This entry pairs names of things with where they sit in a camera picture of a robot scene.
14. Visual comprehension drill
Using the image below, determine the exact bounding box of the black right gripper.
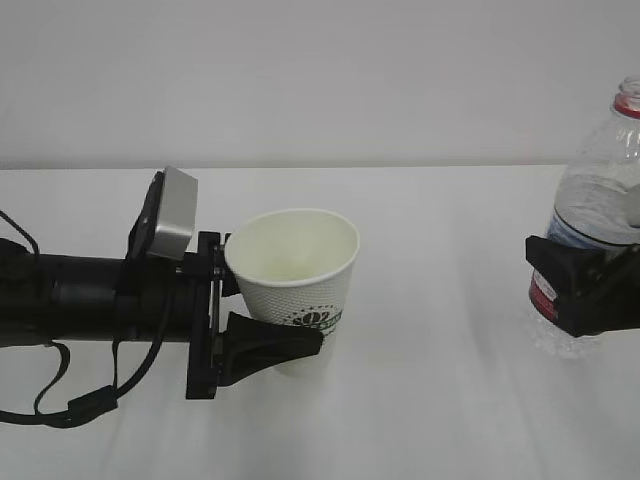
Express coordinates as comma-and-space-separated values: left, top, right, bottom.
525, 236, 639, 338

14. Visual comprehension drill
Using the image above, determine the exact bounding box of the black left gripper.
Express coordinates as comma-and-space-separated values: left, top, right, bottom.
176, 232, 324, 400

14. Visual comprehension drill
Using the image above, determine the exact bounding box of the white paper coffee cup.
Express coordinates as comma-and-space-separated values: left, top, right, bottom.
224, 208, 362, 380

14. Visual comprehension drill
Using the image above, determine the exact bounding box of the clear plastic water bottle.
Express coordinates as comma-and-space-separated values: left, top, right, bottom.
527, 76, 639, 359

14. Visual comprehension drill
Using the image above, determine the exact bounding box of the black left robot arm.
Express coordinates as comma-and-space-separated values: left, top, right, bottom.
1, 232, 323, 400

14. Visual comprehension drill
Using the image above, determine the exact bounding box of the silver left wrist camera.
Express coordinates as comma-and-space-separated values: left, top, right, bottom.
126, 166, 198, 261

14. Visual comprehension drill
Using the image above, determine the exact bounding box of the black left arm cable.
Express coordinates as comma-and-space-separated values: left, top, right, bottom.
0, 209, 176, 429

